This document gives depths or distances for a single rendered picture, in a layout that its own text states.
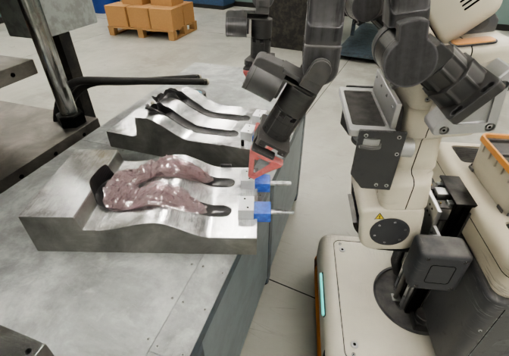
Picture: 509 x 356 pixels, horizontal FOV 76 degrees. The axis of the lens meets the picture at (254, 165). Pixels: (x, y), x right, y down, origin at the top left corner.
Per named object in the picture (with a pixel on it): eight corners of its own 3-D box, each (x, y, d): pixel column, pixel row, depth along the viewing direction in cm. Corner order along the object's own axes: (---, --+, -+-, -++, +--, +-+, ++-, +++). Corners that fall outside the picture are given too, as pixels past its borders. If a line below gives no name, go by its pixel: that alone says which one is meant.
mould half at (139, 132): (273, 133, 118) (274, 98, 111) (250, 174, 98) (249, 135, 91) (153, 113, 131) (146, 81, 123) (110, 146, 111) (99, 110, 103)
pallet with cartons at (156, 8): (197, 29, 574) (192, -20, 530) (174, 41, 510) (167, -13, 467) (138, 24, 604) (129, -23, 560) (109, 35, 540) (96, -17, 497)
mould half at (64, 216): (257, 182, 95) (258, 151, 89) (256, 254, 74) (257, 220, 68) (87, 180, 96) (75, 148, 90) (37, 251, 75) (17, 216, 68)
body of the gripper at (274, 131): (253, 145, 60) (273, 113, 56) (258, 120, 68) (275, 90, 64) (284, 160, 61) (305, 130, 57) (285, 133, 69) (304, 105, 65)
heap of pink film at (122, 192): (215, 173, 89) (213, 149, 85) (205, 220, 75) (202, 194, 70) (120, 172, 90) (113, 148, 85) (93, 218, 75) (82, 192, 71)
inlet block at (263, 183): (289, 185, 90) (291, 169, 87) (291, 197, 86) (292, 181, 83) (242, 185, 90) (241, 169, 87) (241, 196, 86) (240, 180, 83)
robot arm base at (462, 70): (508, 87, 48) (473, 60, 58) (474, 51, 46) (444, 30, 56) (454, 126, 53) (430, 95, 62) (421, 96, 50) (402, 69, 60)
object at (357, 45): (402, 32, 550) (418, -30, 497) (386, 67, 411) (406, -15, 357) (360, 29, 575) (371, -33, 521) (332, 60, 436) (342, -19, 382)
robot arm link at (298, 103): (321, 96, 55) (320, 83, 60) (285, 77, 54) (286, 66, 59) (300, 127, 59) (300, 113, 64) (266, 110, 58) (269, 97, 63)
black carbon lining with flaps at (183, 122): (251, 121, 111) (251, 95, 106) (235, 145, 99) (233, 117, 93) (162, 107, 120) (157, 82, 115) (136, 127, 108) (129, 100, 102)
